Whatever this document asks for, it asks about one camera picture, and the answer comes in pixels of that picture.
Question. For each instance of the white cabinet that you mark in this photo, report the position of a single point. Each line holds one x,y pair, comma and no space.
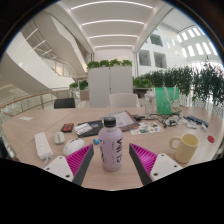
110,86

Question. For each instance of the plants atop white cabinet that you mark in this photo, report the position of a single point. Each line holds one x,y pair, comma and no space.
110,63

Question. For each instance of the row of green plants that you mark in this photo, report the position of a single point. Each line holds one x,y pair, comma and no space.
196,81

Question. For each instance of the black folder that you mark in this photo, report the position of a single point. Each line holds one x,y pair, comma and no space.
96,128

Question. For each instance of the small blue object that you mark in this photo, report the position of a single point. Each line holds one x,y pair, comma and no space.
96,141

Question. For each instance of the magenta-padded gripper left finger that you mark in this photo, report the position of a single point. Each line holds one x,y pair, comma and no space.
77,160

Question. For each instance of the small white box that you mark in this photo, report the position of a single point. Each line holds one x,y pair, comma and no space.
83,129

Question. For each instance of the ceiling light strips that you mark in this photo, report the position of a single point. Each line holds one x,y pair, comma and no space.
113,22

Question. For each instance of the pale purple drink bottle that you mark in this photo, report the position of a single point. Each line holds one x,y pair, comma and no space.
110,148

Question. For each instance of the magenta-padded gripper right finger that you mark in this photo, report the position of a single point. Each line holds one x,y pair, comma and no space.
146,159

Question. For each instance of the red and black device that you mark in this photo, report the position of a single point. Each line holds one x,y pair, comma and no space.
67,127

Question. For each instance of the white paper slip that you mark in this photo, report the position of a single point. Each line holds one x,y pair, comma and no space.
26,118

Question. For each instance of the white chair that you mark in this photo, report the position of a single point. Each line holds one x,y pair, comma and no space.
123,100

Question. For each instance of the white power strip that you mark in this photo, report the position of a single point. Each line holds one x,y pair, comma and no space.
43,146

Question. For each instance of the clear plastic jug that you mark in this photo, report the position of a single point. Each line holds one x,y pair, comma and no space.
150,105

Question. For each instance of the colourful sticker sheet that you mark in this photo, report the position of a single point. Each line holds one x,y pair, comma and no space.
146,128

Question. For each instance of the black chair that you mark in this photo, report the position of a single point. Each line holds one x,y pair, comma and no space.
64,103

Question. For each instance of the green tote bag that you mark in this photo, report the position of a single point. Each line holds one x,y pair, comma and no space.
165,101

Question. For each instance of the tablet with printed cover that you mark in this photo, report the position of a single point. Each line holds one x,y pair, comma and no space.
124,119

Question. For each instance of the small white charger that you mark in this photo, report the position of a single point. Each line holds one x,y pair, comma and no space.
59,137

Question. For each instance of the low planter with green plants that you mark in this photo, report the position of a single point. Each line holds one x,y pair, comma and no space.
142,82

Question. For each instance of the pale yellow mug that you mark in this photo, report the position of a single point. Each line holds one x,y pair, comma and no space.
186,150

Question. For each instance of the white paper packet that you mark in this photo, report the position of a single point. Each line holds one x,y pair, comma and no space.
191,125

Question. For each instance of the white computer mouse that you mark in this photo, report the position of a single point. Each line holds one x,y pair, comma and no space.
73,146

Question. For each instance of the dark blue keyboard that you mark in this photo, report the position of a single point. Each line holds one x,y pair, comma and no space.
198,121

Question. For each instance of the black power adapter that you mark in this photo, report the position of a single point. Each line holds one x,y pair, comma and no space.
137,117

